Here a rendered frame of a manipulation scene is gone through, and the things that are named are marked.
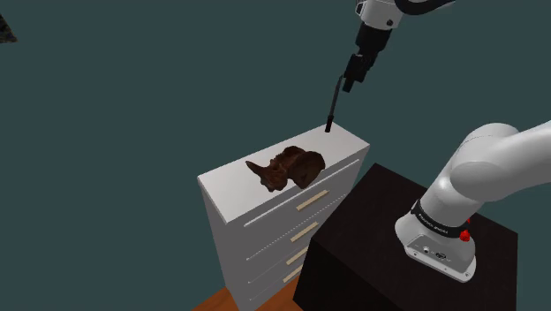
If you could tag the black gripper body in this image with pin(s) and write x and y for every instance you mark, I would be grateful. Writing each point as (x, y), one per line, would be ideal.
(372, 39)

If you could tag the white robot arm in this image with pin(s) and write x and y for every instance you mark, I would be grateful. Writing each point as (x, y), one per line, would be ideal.
(447, 202)

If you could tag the black slender pen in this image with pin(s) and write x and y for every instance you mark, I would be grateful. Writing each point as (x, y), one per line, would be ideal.
(332, 107)

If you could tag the brown horned animal figure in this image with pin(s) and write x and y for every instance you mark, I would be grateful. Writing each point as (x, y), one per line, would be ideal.
(292, 168)

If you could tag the black robot stand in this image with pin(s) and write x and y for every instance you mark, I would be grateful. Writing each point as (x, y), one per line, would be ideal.
(357, 241)

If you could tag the white chest of drawers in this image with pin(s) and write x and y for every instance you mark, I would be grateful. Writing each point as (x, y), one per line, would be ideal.
(232, 189)

